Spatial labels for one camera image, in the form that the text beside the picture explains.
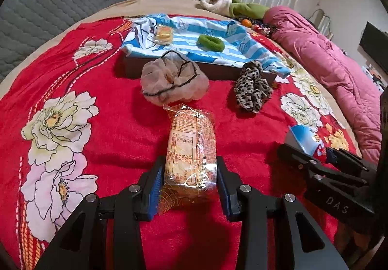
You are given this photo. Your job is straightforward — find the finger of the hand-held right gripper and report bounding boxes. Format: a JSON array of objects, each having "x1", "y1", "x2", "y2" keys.
[
  {"x1": 324, "y1": 147, "x2": 378, "y2": 173},
  {"x1": 277, "y1": 143, "x2": 367, "y2": 190}
]

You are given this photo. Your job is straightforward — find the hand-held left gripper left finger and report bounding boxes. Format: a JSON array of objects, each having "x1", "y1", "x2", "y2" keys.
[{"x1": 35, "y1": 155, "x2": 166, "y2": 270}]

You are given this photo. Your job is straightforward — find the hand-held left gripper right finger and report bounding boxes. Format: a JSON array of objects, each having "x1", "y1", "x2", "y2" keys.
[{"x1": 216, "y1": 155, "x2": 349, "y2": 270}]

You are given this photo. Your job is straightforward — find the red egg-shaped candy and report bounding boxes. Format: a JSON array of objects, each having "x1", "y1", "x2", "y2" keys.
[{"x1": 286, "y1": 124, "x2": 328, "y2": 164}]

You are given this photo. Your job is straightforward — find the orange biscuit packet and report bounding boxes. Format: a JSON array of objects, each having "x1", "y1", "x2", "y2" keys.
[{"x1": 158, "y1": 103, "x2": 219, "y2": 216}]

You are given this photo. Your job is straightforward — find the leopard print scrunchie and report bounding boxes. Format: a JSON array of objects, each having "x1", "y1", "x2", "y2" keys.
[{"x1": 234, "y1": 61, "x2": 273, "y2": 113}]

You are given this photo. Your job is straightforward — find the beige mesh scrunchie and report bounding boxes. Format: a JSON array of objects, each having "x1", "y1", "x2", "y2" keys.
[{"x1": 140, "y1": 50, "x2": 210, "y2": 107}]

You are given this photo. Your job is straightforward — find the dark brown box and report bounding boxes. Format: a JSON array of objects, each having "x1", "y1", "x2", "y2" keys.
[{"x1": 123, "y1": 52, "x2": 278, "y2": 84}]

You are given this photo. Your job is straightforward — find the green fuzzy scrunchie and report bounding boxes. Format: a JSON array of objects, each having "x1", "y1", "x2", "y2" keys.
[{"x1": 196, "y1": 33, "x2": 225, "y2": 53}]

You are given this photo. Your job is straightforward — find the yellow biscuit packet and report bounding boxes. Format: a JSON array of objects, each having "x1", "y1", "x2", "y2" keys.
[{"x1": 154, "y1": 24, "x2": 175, "y2": 45}]

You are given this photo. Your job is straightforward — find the red floral blanket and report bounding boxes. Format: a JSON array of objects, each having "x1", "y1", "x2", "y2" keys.
[{"x1": 0, "y1": 15, "x2": 361, "y2": 270}]

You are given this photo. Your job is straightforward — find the pink quilt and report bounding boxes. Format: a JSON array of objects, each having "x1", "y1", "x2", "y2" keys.
[{"x1": 263, "y1": 6, "x2": 385, "y2": 164}]

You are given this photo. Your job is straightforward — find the black television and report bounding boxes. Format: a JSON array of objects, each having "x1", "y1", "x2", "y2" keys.
[{"x1": 359, "y1": 22, "x2": 388, "y2": 67}]

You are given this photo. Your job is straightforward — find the white metal rack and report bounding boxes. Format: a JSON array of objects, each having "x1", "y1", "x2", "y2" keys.
[{"x1": 309, "y1": 9, "x2": 334, "y2": 41}]

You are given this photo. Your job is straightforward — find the dark floral cloth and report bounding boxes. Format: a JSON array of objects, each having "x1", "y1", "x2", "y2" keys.
[{"x1": 236, "y1": 17, "x2": 273, "y2": 35}]

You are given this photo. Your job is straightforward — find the box lined with Doraemon cloth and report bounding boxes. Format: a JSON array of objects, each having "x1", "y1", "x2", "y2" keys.
[{"x1": 121, "y1": 14, "x2": 291, "y2": 78}]

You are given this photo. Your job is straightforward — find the white green plush garment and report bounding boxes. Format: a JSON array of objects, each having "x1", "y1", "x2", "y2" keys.
[{"x1": 201, "y1": 0, "x2": 270, "y2": 19}]

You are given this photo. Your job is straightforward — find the grey quilted headboard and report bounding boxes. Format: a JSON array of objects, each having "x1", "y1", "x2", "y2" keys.
[{"x1": 0, "y1": 0, "x2": 137, "y2": 82}]

